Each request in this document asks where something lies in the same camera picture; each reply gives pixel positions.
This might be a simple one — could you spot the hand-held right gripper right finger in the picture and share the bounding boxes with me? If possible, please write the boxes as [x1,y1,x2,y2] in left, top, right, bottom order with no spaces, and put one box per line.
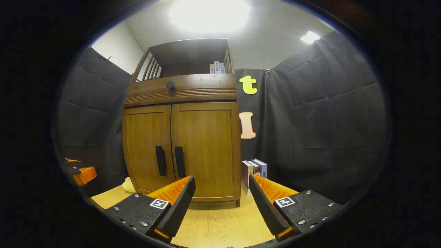
[249,173,343,241]

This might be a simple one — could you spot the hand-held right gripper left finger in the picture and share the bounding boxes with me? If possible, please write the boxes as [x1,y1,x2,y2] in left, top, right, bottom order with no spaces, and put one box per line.
[103,175,197,243]

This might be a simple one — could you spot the pale yellow object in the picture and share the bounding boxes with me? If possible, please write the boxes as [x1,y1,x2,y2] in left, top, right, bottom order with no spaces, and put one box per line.
[122,177,137,193]

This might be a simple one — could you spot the wooden double-door shoe cabinet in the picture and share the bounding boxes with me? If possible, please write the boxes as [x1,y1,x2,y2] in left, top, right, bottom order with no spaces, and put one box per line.
[122,38,242,207]

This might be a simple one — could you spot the black door handle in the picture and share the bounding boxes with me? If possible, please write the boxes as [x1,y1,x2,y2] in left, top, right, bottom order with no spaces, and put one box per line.
[155,146,167,177]
[174,146,186,178]

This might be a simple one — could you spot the large ceiling light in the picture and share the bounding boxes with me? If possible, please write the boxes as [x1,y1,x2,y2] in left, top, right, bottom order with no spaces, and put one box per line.
[169,0,250,33]

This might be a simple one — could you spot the wooden shoe cabinet door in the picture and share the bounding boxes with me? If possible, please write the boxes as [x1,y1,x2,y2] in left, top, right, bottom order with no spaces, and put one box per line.
[171,102,240,202]
[122,104,176,194]

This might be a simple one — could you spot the small ceiling light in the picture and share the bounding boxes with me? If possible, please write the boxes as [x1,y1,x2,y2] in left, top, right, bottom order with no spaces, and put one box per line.
[300,31,321,44]

